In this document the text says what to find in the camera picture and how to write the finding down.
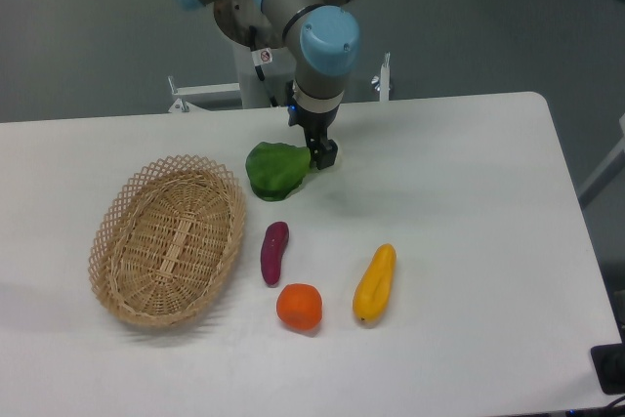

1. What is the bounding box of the purple sweet potato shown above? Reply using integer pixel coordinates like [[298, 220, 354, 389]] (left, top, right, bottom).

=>
[[260, 221, 290, 286]]

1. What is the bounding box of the orange round fruit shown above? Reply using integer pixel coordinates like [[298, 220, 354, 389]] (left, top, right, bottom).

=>
[[276, 283, 322, 331]]

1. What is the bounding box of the white metal base frame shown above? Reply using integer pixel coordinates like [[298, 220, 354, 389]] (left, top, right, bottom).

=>
[[167, 52, 395, 113]]

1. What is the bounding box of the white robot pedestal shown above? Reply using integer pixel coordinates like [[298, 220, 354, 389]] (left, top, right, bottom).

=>
[[213, 0, 295, 108]]

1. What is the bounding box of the woven wicker basket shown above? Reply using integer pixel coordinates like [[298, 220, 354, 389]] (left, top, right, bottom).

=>
[[88, 155, 246, 328]]

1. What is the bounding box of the black device at edge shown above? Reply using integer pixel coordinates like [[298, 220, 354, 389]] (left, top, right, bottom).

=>
[[590, 343, 624, 396]]

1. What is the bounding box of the yellow pepper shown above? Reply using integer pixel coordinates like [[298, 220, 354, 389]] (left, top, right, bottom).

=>
[[353, 243, 396, 323]]

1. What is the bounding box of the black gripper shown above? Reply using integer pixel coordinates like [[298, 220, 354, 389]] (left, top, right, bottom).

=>
[[286, 80, 338, 171]]

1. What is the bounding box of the green leafy vegetable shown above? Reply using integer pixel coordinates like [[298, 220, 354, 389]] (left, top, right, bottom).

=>
[[245, 142, 311, 201]]

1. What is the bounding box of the black cable on pedestal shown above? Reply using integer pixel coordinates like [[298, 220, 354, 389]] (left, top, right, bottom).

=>
[[249, 24, 283, 108]]

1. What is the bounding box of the white table leg right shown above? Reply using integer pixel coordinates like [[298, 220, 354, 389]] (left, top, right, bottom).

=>
[[577, 116, 624, 210]]

